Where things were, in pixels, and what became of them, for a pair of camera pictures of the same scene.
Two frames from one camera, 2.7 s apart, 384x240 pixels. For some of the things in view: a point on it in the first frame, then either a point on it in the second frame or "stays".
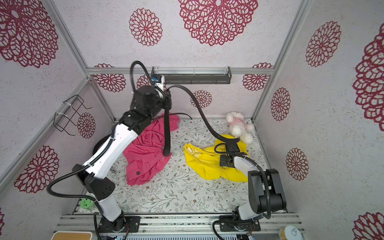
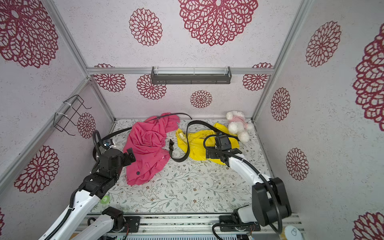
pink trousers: (144, 158) stays
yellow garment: (205, 161) -> (197, 147)
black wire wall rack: (68, 113) stays
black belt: (224, 138) -> (171, 143)
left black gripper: (167, 98) -> (124, 156)
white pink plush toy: (238, 127) stays
